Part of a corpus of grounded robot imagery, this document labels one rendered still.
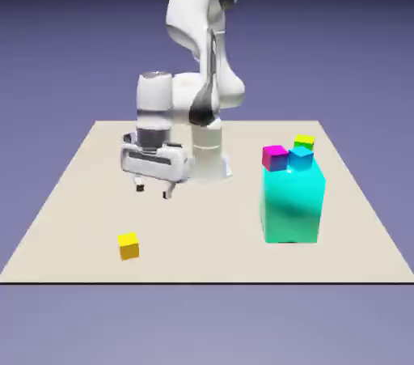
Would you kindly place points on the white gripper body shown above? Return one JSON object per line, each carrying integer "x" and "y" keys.
{"x": 152, "y": 164}

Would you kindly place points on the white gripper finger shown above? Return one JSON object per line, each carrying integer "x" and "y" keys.
{"x": 168, "y": 190}
{"x": 139, "y": 184}

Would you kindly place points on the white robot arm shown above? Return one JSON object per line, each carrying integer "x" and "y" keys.
{"x": 207, "y": 47}

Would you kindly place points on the small yellow cube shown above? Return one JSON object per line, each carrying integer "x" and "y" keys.
{"x": 128, "y": 246}

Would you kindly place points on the small magenta cube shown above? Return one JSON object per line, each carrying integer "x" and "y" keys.
{"x": 275, "y": 157}

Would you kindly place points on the small blue cube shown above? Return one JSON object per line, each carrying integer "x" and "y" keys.
{"x": 300, "y": 158}

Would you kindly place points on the small lime green cube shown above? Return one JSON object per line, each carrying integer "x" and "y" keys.
{"x": 304, "y": 141}

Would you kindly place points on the large cyan box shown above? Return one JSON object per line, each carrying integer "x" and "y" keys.
{"x": 292, "y": 203}

